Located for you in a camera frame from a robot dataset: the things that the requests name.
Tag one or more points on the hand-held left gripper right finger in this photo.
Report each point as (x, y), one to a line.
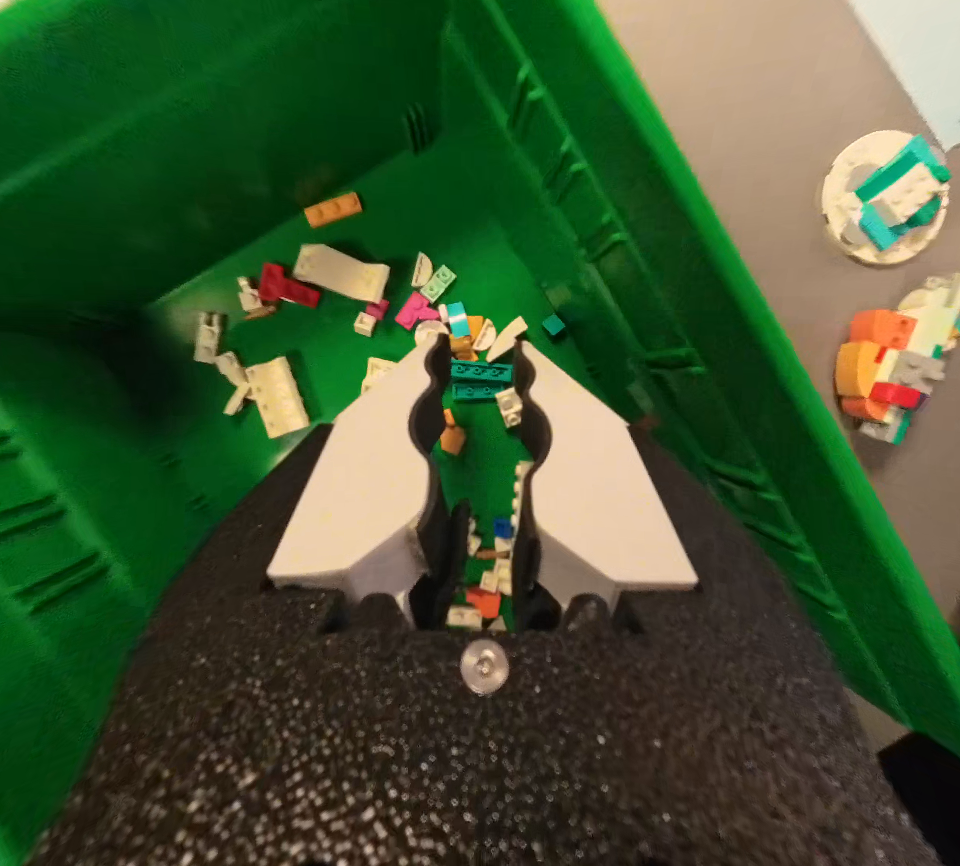
(607, 506)

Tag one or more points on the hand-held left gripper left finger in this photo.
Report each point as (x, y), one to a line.
(352, 506)

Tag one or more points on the pile of toy bricks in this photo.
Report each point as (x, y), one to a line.
(337, 273)

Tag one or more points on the orange toy brick model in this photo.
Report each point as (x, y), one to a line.
(870, 371)

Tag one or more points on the green plastic bin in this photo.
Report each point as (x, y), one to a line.
(225, 130)

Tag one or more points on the teal brick model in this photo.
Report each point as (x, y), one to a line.
(847, 175)

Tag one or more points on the open pale blue instruction booklet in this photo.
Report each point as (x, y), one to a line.
(885, 3)

